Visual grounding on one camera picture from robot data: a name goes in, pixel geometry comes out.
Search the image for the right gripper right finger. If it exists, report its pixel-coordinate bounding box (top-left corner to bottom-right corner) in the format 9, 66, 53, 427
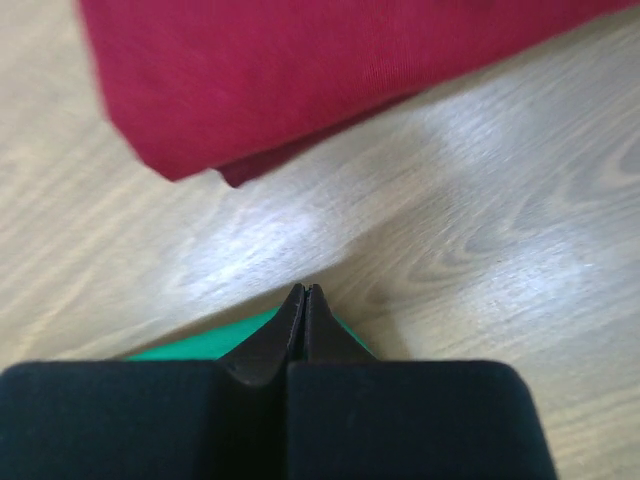
303, 284, 377, 363

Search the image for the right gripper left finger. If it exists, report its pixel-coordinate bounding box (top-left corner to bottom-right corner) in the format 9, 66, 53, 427
219, 284, 305, 388

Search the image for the green t shirt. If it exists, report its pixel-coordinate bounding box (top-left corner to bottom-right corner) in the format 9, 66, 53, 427
122, 305, 381, 362

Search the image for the folded dark red t shirt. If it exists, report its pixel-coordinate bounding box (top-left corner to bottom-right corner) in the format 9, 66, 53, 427
215, 92, 418, 188

